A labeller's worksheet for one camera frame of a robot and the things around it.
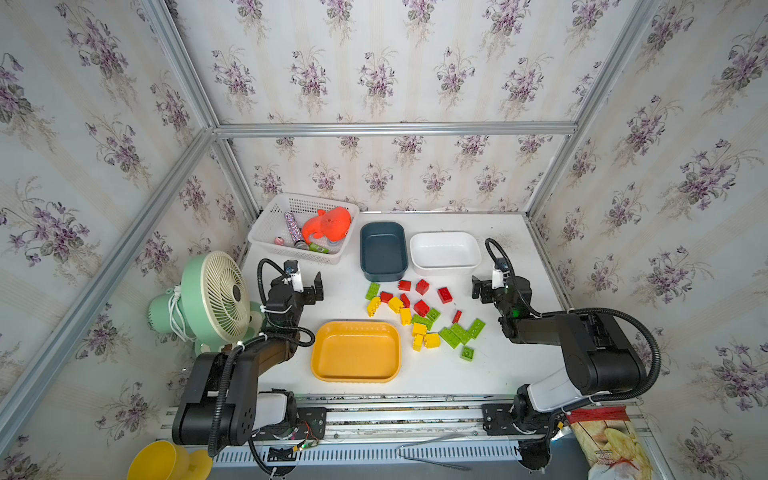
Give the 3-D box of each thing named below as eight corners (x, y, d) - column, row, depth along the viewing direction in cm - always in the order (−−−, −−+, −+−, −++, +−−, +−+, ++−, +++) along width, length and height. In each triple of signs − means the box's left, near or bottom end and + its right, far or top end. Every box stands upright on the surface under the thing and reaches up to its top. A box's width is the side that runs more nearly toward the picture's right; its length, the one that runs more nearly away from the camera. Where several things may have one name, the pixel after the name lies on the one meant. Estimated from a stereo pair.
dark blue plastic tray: (358, 281, 102) (357, 271, 97) (362, 232, 117) (361, 221, 112) (408, 281, 103) (409, 271, 98) (405, 232, 117) (406, 221, 112)
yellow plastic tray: (308, 383, 81) (304, 377, 77) (317, 327, 92) (314, 320, 87) (400, 384, 82) (401, 378, 77) (398, 328, 92) (399, 320, 88)
